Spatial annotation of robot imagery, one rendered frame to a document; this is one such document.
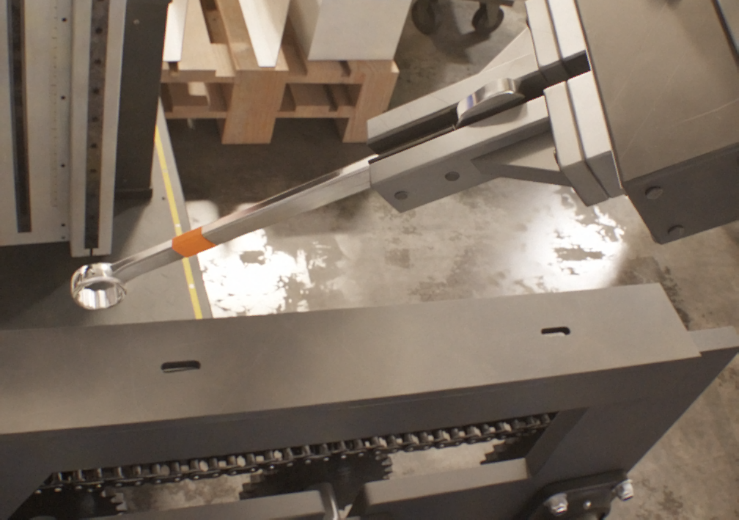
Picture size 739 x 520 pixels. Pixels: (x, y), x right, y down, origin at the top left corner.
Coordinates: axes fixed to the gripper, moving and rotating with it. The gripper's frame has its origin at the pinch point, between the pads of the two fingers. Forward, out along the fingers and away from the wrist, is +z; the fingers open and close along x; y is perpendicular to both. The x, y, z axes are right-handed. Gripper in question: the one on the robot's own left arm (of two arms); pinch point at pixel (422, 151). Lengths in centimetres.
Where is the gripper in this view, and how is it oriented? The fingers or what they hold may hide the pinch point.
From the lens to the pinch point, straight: 38.0
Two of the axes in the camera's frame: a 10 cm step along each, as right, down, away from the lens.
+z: -8.5, 3.1, 4.3
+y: -5.2, -4.3, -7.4
